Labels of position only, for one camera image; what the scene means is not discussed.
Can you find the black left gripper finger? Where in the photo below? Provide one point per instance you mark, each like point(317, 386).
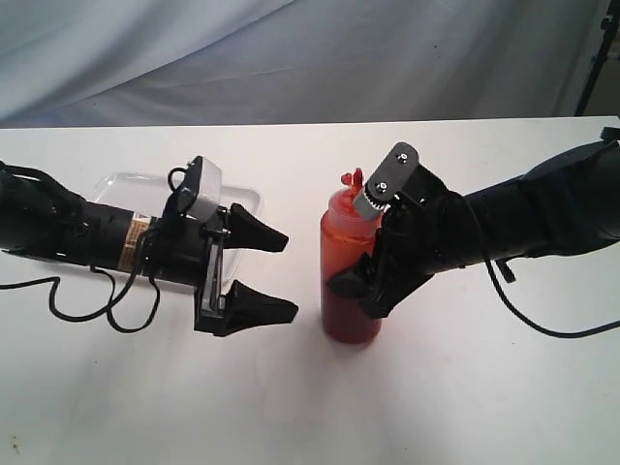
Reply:
point(247, 308)
point(249, 233)

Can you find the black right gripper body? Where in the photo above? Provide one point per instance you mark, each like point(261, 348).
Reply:
point(408, 235)

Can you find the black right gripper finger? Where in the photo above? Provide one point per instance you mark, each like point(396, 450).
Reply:
point(354, 281)

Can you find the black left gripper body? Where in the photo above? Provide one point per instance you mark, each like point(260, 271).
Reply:
point(185, 251)

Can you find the red sauce squeeze bottle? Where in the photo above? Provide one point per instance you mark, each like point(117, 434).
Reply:
point(344, 237)

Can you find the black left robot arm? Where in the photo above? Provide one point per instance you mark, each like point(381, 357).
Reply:
point(44, 221)

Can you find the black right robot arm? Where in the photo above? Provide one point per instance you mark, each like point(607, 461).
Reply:
point(567, 205)

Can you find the grey backdrop cloth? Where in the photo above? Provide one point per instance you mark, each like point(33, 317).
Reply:
point(147, 63)

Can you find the black tripod stand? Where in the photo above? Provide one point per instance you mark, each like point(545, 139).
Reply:
point(609, 26)

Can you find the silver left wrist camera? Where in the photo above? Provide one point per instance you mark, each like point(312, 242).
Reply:
point(209, 192)

